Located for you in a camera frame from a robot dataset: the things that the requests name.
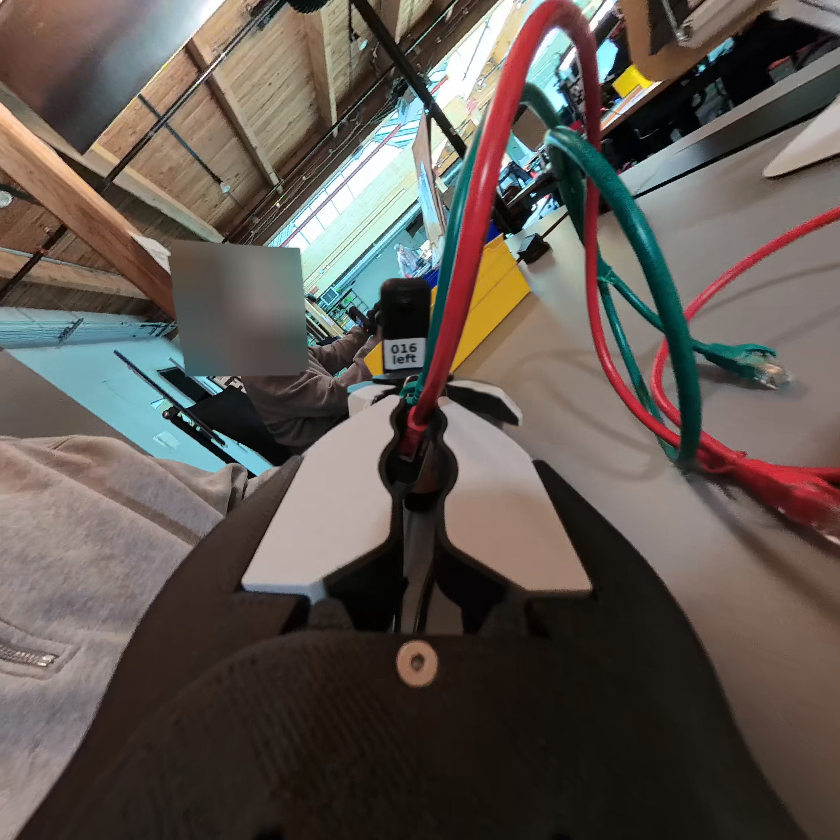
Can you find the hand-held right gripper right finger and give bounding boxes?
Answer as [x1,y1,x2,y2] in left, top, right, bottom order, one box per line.
[430,395,595,634]

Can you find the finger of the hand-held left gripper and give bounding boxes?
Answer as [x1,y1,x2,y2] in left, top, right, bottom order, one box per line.
[446,377,524,429]
[346,386,398,422]

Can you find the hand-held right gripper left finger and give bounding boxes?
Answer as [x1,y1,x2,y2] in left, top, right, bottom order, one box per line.
[239,395,404,634]

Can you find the green network cable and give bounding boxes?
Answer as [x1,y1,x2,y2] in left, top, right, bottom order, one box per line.
[399,85,795,468]

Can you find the red network cable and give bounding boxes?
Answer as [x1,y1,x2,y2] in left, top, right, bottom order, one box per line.
[406,0,840,546]

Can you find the yellow plastic bin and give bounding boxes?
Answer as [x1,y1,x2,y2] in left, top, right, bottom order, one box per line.
[364,235,531,389]

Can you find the wooden beam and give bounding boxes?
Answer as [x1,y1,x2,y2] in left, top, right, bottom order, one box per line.
[0,105,178,317]

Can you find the black metal frame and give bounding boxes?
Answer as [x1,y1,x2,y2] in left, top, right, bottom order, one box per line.
[112,350,277,462]

